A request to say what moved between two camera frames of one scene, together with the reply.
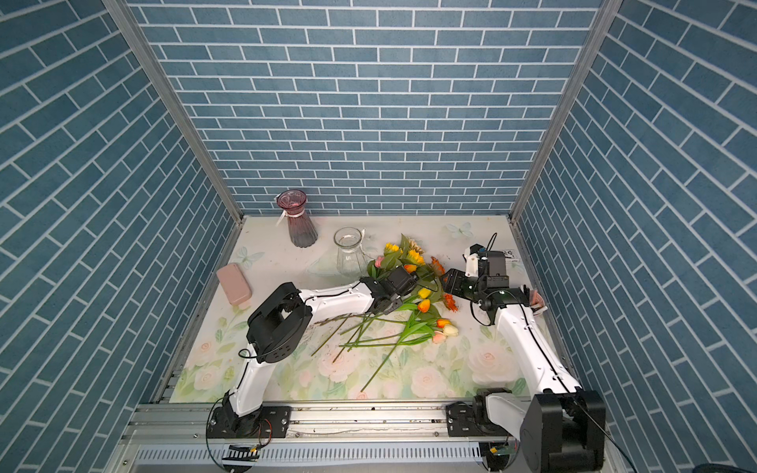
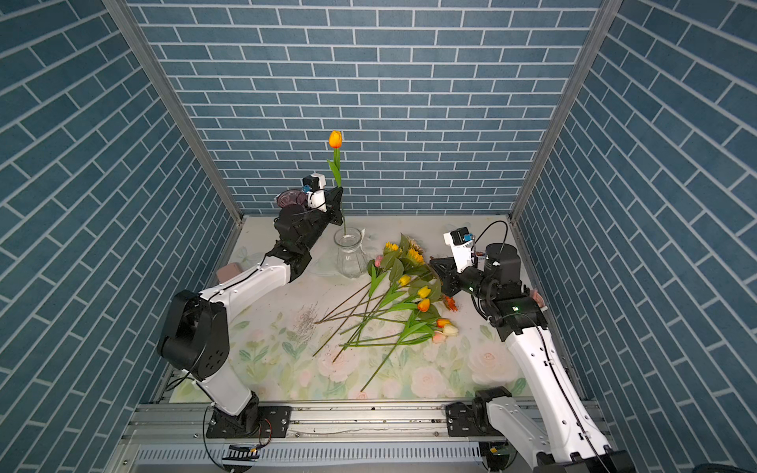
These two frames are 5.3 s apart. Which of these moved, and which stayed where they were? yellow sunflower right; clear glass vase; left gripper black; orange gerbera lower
Moved: left gripper black
Stayed: orange gerbera lower; yellow sunflower right; clear glass vase
